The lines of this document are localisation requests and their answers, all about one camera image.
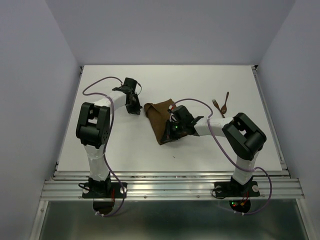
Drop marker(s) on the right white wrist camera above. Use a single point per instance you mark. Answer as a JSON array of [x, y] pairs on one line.
[[170, 110]]

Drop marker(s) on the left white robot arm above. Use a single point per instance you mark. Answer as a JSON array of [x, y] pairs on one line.
[[95, 123]]

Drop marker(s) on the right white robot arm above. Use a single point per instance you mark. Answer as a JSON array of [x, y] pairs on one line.
[[243, 135]]

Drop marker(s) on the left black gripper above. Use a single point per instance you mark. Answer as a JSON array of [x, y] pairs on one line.
[[136, 110]]

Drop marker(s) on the brown cloth napkin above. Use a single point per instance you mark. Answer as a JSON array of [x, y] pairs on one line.
[[158, 114]]

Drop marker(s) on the brown wooden spoon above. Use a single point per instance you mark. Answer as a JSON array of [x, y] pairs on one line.
[[224, 107]]

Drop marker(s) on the brown wooden fork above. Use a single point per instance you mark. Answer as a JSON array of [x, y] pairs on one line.
[[216, 105]]

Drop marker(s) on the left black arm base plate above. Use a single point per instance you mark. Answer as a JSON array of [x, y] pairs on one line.
[[109, 191]]

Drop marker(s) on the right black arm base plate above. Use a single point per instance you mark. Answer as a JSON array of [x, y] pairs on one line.
[[228, 189]]

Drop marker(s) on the aluminium front rail frame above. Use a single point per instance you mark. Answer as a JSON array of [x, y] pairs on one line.
[[166, 185]]

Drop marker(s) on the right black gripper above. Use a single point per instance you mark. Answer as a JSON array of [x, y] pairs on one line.
[[169, 136]]

